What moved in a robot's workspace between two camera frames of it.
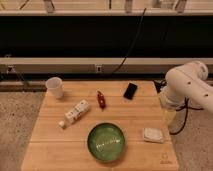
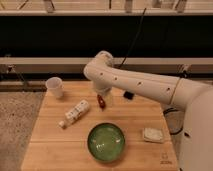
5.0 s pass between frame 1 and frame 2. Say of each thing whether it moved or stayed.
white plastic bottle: stayed
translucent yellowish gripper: moved
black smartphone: stayed
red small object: stayed
